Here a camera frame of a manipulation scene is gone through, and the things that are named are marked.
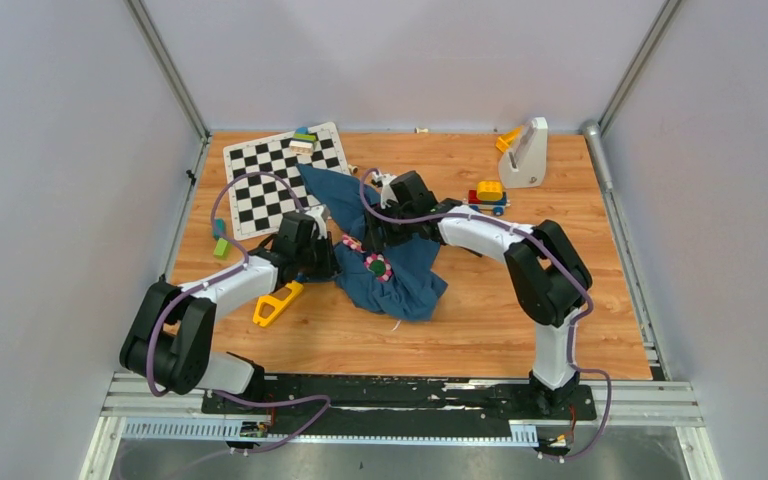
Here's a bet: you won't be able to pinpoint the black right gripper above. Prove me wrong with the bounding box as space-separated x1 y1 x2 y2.
362 200 416 253

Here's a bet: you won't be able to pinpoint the blue garment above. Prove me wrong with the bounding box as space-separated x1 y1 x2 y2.
298 165 448 322

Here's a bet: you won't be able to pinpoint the pink white flower brooch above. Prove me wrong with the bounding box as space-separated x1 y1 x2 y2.
341 234 365 253

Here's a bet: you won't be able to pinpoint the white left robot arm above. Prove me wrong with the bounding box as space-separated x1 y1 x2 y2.
119 206 339 413

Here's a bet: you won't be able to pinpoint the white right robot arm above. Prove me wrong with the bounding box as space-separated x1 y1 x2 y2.
359 168 593 418

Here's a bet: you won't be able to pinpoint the black white checkerboard mat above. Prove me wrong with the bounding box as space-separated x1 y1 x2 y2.
223 122 352 241

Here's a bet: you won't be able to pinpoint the green toy block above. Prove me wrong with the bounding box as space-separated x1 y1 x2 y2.
212 237 233 260

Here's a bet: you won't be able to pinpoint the teal toy block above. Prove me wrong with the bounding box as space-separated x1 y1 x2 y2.
211 218 226 240

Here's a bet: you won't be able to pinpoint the stacked toy bricks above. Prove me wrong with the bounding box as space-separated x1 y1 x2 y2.
289 127 318 156

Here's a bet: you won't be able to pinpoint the colourful toy car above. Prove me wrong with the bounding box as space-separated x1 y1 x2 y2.
466 180 510 216

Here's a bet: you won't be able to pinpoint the orange toy piece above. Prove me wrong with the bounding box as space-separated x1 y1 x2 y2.
495 125 523 153

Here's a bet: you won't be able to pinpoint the white wedge stand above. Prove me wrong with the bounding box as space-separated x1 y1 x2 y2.
498 117 549 189

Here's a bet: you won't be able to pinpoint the yellow plastic frame toy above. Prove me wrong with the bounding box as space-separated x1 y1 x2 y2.
252 281 304 328

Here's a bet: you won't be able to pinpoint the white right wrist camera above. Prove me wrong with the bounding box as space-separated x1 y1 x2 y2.
371 172 397 208

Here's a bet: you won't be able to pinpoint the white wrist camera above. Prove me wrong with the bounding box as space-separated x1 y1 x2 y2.
305 204 330 239
371 172 397 208

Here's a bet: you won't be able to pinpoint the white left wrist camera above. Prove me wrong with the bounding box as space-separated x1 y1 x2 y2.
305 204 330 239

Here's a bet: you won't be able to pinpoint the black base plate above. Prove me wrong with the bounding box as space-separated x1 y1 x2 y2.
201 372 598 441

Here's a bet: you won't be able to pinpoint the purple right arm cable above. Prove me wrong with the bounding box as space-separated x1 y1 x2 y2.
358 168 614 463

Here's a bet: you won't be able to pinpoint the white slotted cable duct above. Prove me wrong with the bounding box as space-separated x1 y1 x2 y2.
121 417 538 447

